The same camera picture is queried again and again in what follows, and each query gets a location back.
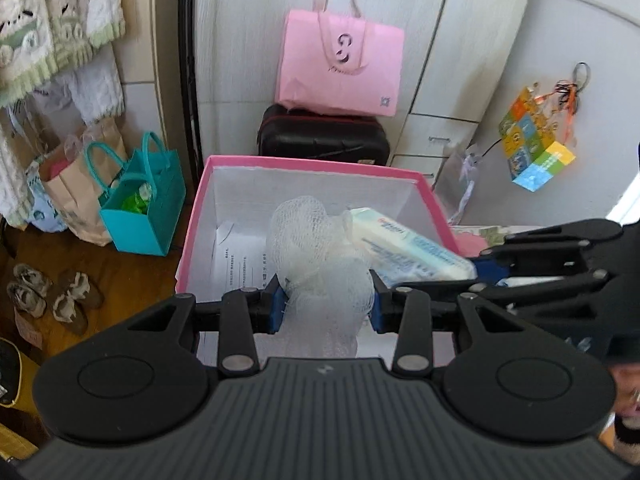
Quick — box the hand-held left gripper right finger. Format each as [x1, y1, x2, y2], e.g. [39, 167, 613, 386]
[367, 270, 523, 377]

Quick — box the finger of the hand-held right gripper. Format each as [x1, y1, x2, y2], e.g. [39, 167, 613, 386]
[392, 269, 611, 311]
[475, 220, 623, 281]

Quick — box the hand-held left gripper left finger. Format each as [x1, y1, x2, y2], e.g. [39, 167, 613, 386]
[127, 276, 290, 377]

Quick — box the white wet wipes packet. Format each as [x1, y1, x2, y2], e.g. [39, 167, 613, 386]
[345, 207, 478, 288]

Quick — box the white mesh bath sponge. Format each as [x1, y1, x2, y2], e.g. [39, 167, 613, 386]
[267, 197, 376, 358]

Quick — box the pink storage box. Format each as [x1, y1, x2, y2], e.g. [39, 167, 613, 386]
[175, 155, 463, 361]

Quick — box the white printed paper sheet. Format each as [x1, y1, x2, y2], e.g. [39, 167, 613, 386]
[212, 220, 281, 293]

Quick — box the clear plastic gift bag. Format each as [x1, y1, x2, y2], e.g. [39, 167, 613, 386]
[435, 142, 483, 226]

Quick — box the teal handbag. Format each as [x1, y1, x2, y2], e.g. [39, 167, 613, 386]
[84, 131, 187, 257]

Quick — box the black suitcase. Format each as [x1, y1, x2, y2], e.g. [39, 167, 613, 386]
[256, 104, 391, 167]

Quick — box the orange ribbon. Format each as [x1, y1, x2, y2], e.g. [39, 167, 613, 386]
[537, 62, 591, 146]

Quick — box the white wardrobe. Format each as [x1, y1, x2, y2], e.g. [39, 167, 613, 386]
[192, 0, 541, 226]

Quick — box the brown paper bag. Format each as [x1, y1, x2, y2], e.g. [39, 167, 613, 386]
[37, 117, 128, 247]

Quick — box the pink tote bag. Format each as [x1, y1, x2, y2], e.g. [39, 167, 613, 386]
[274, 0, 406, 118]

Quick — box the blue patterned bag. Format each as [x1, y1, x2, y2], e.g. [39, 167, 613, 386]
[27, 170, 68, 233]

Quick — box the black metal pole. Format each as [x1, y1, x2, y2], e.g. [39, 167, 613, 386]
[177, 0, 203, 171]

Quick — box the white hanging garment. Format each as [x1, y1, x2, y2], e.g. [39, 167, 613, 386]
[65, 55, 126, 126]

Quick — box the cream fleece jacket green trim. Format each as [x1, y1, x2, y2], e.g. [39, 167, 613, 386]
[0, 0, 126, 106]

